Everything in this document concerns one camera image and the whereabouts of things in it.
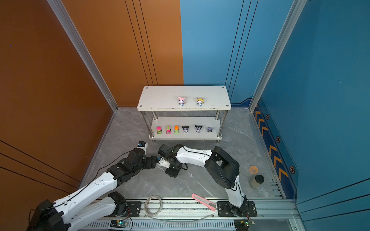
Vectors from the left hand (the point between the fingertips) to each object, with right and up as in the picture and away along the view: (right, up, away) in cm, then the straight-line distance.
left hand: (153, 155), depth 85 cm
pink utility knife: (+33, -24, -11) cm, 42 cm away
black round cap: (+56, -11, -10) cm, 58 cm away
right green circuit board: (+48, -31, -14) cm, 59 cm away
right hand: (+12, -10, +1) cm, 16 cm away
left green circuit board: (-14, -31, -14) cm, 36 cm away
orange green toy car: (+13, +15, +12) cm, 23 cm away
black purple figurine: (+19, +15, +9) cm, 26 cm away
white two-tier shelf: (+16, +27, +31) cm, 44 cm away
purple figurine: (+35, +15, +9) cm, 39 cm away
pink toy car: (+7, +15, +12) cm, 20 cm away
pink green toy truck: (+1, +14, +12) cm, 18 cm away
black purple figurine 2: (+27, +16, +9) cm, 33 cm away
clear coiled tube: (+3, -28, -12) cm, 30 cm away
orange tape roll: (+60, -9, +1) cm, 61 cm away
